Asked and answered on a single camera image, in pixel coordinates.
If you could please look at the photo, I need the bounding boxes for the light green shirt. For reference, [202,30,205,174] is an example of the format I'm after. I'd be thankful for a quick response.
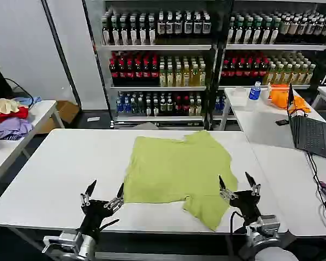
[123,130,239,232]

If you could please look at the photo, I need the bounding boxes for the red cloth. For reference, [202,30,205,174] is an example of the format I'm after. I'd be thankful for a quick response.
[0,106,29,127]

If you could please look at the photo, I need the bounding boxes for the purple cloth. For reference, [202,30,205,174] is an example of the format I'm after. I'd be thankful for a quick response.
[0,117,34,141]

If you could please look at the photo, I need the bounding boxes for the grey chair back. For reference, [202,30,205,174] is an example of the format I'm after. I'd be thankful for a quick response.
[132,122,159,131]

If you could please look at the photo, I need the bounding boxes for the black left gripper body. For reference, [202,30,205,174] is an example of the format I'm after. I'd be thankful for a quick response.
[79,199,121,241]

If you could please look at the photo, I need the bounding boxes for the black laptop cable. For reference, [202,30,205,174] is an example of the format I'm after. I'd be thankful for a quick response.
[306,151,326,241]

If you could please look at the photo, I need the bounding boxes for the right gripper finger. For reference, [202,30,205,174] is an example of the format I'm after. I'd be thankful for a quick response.
[244,171,262,196]
[218,175,239,201]

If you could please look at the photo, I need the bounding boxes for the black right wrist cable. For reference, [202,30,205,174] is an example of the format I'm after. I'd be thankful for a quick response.
[229,210,246,235]

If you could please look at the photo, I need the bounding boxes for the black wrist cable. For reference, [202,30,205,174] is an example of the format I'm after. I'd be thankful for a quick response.
[98,219,120,232]
[229,210,246,235]

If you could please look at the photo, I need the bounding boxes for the orange cloth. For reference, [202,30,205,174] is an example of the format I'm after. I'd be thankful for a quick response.
[269,84,311,114]

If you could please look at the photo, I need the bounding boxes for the brown cardboard box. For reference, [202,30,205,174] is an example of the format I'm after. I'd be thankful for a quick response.
[40,100,80,134]

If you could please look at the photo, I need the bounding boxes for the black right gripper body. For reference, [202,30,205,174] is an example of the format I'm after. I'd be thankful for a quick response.
[229,190,262,227]

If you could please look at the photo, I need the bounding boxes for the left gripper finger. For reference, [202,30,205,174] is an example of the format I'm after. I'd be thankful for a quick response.
[103,182,125,210]
[80,179,98,208]

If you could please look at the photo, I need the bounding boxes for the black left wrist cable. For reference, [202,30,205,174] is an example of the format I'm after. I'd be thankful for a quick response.
[98,219,120,232]

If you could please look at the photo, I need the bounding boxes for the shelf with drink bottles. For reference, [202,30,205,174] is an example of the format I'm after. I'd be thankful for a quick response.
[213,0,326,115]
[83,0,221,130]

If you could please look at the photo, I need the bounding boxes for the black wall trim strip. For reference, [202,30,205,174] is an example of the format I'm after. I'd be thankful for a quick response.
[41,0,82,105]

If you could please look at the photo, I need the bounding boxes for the white desk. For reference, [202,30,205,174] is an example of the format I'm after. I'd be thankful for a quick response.
[219,86,326,150]

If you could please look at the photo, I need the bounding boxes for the beige cloth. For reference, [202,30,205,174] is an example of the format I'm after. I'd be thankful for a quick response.
[0,98,20,114]

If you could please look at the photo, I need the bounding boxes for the blue label water bottle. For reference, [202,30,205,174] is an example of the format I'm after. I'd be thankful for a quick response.
[248,81,262,102]

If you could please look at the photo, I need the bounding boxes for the light blue cloth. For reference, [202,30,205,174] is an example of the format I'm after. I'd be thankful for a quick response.
[15,95,42,107]

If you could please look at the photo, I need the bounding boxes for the black laptop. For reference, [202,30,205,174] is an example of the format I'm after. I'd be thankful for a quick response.
[286,83,326,161]

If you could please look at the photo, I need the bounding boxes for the thin black cable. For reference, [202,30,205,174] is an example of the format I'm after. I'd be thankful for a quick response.
[4,78,35,107]

